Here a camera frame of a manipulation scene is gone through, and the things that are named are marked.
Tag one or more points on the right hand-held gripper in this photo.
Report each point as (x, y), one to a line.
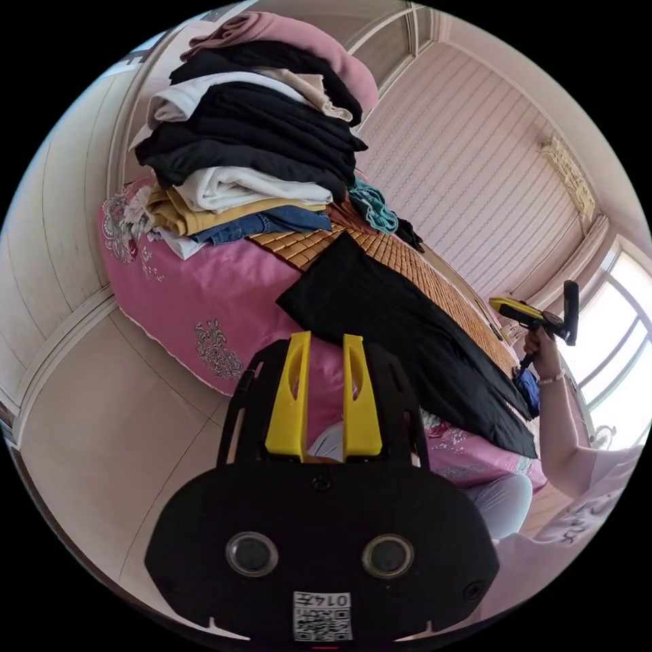
(551, 326)

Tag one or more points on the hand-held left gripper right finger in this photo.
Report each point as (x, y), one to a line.
(359, 407)

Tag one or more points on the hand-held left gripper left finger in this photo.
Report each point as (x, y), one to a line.
(289, 402)

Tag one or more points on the person's right forearm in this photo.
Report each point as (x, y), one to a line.
(563, 433)

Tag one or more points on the black long pants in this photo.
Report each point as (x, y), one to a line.
(392, 326)

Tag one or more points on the person's right hand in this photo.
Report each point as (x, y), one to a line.
(541, 354)

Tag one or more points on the dark blue garment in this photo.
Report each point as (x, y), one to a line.
(529, 389)

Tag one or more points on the window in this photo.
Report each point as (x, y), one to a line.
(619, 356)

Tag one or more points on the bed with pink floral sheet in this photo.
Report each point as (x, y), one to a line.
(204, 285)

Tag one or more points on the pile of clothes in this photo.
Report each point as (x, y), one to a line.
(244, 132)

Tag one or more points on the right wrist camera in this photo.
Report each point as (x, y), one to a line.
(571, 312)

